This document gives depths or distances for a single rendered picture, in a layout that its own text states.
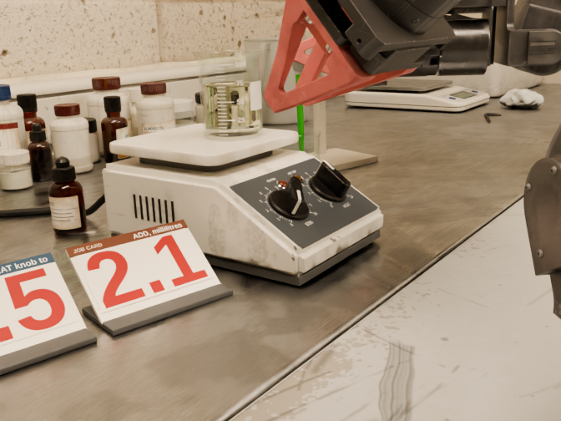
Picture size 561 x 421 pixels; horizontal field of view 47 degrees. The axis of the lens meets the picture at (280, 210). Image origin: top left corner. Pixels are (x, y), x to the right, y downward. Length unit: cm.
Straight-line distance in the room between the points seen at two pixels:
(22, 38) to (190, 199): 59
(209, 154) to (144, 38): 71
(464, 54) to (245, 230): 34
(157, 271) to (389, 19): 22
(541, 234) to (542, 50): 47
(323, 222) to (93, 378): 21
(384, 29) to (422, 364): 18
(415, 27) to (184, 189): 21
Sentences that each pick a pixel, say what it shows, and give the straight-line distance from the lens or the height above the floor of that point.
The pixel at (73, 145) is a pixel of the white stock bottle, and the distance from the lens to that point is 86.
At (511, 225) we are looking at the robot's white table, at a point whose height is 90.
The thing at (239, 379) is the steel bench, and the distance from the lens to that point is 35.
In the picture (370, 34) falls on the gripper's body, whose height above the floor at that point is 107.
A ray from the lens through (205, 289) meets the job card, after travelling 46.
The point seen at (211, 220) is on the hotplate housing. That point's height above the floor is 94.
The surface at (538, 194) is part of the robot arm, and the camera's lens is 24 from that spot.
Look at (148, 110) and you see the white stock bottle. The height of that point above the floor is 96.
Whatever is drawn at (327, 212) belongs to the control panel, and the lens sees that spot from 50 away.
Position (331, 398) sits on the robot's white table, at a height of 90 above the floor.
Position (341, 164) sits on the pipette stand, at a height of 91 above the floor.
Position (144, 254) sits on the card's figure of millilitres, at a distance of 46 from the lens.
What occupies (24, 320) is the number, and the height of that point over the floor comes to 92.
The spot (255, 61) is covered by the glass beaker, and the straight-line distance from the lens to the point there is 53.
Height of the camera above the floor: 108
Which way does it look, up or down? 16 degrees down
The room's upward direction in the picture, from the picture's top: 2 degrees counter-clockwise
